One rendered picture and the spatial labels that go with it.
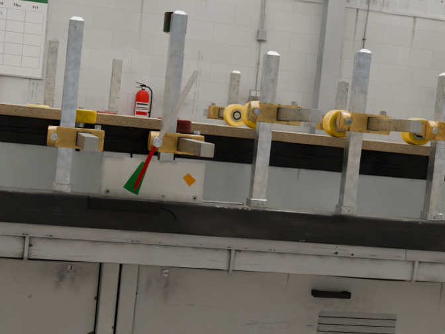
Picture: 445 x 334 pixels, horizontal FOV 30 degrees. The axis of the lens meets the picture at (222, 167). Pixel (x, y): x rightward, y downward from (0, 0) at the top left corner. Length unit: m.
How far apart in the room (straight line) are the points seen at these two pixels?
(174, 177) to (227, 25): 7.48
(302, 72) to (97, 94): 2.38
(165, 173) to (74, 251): 0.30
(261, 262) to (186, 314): 0.33
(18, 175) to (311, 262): 0.81
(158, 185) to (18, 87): 7.18
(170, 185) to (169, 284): 0.40
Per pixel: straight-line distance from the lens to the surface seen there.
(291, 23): 9.73
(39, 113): 2.25
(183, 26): 2.09
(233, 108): 3.00
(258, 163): 2.14
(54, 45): 3.15
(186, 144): 1.98
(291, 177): 2.40
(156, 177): 2.08
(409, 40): 10.27
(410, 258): 2.34
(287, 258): 2.22
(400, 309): 2.63
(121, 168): 2.06
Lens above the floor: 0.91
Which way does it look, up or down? 3 degrees down
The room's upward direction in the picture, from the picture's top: 6 degrees clockwise
